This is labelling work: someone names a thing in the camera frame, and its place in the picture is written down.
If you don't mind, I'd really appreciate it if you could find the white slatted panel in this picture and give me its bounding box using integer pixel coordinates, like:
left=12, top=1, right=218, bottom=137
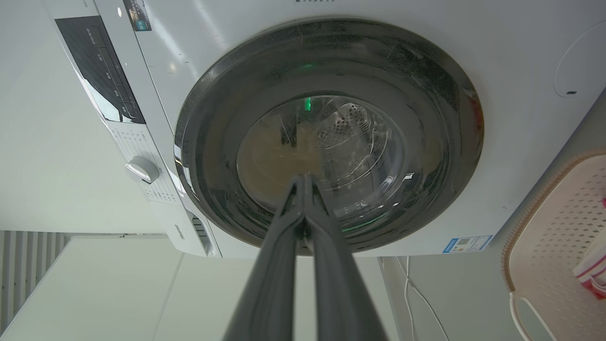
left=0, top=231, right=71, bottom=327

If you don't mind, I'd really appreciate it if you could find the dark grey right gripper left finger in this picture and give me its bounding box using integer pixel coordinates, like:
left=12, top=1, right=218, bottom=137
left=223, top=174, right=306, bottom=341

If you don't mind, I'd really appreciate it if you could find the white power cable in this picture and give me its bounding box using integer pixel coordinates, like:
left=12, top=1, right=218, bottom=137
left=396, top=256, right=450, bottom=341

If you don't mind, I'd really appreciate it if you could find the dark round washing machine door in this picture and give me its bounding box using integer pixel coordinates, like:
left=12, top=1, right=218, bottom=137
left=174, top=18, right=485, bottom=257

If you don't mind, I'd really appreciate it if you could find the red and white striped cloth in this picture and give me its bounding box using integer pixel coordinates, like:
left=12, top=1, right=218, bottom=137
left=572, top=198, right=606, bottom=300

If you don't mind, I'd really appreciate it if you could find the silver washing machine control knob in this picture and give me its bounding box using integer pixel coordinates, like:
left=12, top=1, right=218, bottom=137
left=125, top=156, right=160, bottom=184

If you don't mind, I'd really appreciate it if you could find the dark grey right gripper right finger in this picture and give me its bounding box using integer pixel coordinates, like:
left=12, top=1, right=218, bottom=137
left=303, top=173, right=389, bottom=341

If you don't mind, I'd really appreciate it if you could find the pink perforated laundry basket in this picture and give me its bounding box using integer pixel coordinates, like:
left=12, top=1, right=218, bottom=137
left=501, top=151, right=606, bottom=341

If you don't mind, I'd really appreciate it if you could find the white front-load washing machine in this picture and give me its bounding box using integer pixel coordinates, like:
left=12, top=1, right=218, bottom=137
left=44, top=0, right=606, bottom=259

